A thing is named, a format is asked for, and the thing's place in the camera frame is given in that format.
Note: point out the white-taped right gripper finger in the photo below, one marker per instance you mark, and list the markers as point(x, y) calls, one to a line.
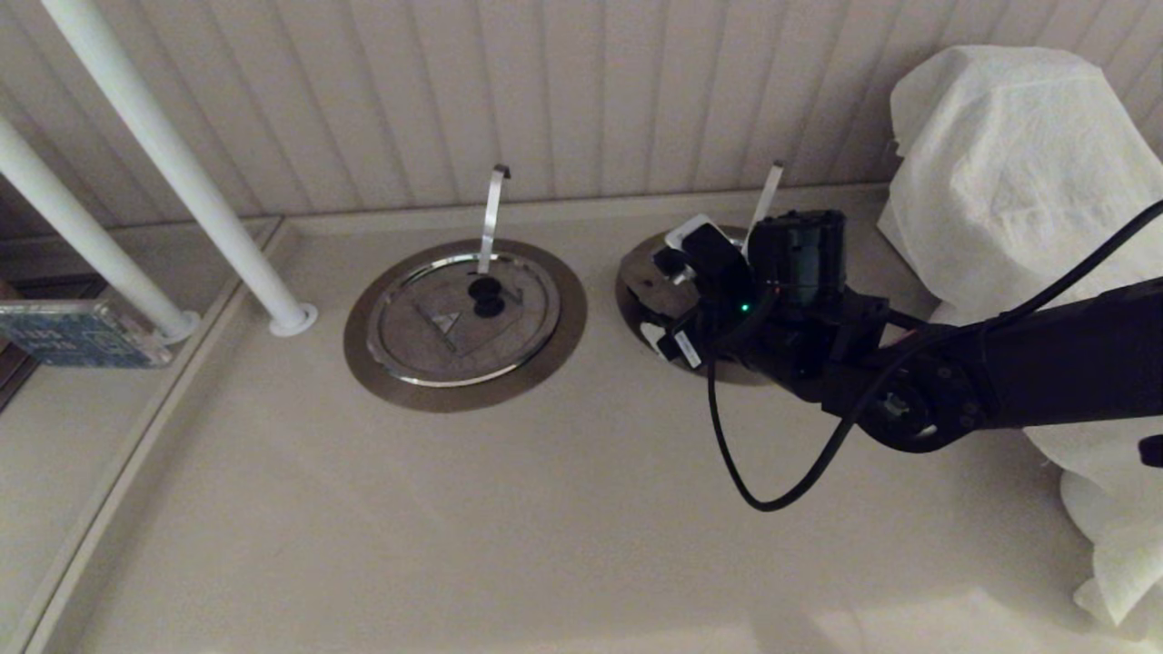
point(677, 347)
point(713, 259)

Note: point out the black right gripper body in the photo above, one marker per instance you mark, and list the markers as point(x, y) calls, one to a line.
point(800, 345)

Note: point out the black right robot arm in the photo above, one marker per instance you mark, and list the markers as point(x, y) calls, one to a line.
point(1045, 363)

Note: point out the white cloth cover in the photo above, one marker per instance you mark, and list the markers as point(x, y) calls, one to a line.
point(999, 136)

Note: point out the white support pole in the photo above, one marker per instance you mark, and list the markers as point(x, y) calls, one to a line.
point(73, 227)
point(182, 163)

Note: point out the blue patterned box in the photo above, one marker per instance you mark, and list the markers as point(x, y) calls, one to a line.
point(73, 334)

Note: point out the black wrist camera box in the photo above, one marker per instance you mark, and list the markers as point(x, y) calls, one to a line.
point(800, 259)

